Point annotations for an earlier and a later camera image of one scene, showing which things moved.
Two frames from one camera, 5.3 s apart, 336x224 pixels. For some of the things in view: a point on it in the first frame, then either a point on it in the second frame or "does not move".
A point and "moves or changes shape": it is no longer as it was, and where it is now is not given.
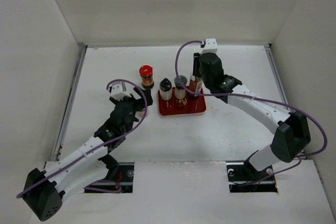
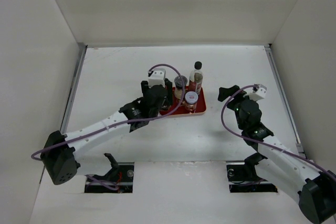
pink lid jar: (139, 115) moves or changes shape
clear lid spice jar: (180, 91) does not move
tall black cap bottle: (196, 85) does not move
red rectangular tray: (189, 105) does not move
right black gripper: (197, 64) → (224, 91)
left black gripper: (138, 102) → (167, 101)
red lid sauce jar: (146, 72) → (165, 108)
